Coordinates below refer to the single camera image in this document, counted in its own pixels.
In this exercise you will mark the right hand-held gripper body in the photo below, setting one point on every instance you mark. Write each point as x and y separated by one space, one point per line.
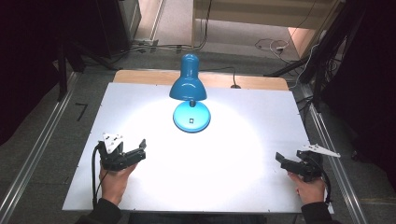
311 161

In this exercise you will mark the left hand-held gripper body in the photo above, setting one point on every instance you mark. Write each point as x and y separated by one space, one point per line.
112 155

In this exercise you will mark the blue desk lamp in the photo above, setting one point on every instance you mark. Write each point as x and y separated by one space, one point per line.
187 87

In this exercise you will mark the person's right hand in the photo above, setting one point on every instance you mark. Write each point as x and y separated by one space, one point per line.
309 189

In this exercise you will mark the person's left hand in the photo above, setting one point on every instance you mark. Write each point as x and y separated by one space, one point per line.
115 183

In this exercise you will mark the white table board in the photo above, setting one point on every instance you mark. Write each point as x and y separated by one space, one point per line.
236 149

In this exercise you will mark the black metal stand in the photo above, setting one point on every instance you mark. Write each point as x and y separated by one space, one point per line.
62 71
330 46

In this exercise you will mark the dark cabinet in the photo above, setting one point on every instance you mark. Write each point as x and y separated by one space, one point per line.
115 25

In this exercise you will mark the aluminium floor rail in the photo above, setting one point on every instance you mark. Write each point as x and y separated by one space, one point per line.
336 174
34 152

